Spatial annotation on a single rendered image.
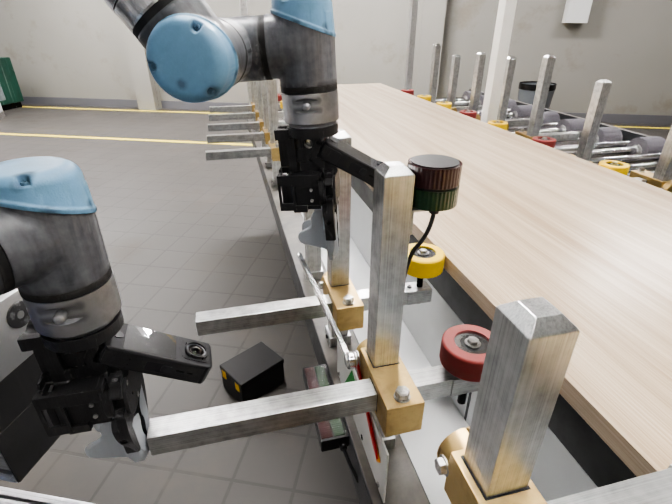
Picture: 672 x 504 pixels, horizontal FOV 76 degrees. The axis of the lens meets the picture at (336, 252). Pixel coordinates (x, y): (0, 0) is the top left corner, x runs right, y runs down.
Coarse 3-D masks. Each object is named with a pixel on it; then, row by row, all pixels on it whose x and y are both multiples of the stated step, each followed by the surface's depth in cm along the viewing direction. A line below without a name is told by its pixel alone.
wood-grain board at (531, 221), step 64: (384, 128) 173; (448, 128) 173; (512, 192) 108; (576, 192) 108; (640, 192) 108; (448, 256) 79; (512, 256) 79; (576, 256) 79; (640, 256) 79; (576, 320) 62; (640, 320) 62; (576, 384) 51; (640, 384) 51; (640, 448) 43
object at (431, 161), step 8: (416, 160) 48; (424, 160) 48; (432, 160) 48; (440, 160) 48; (448, 160) 48; (456, 160) 48; (432, 168) 46; (440, 168) 45; (448, 168) 46; (432, 216) 51; (432, 224) 51; (424, 232) 52; (424, 240) 52; (416, 248) 53; (408, 256) 53; (408, 264) 54
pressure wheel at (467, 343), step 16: (448, 336) 58; (464, 336) 58; (480, 336) 58; (448, 352) 56; (464, 352) 55; (480, 352) 56; (448, 368) 56; (464, 368) 54; (480, 368) 54; (464, 400) 61
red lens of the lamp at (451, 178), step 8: (408, 160) 48; (416, 168) 46; (424, 168) 46; (456, 168) 46; (416, 176) 47; (424, 176) 46; (432, 176) 46; (440, 176) 46; (448, 176) 46; (456, 176) 46; (416, 184) 47; (424, 184) 46; (432, 184) 46; (440, 184) 46; (448, 184) 46; (456, 184) 47
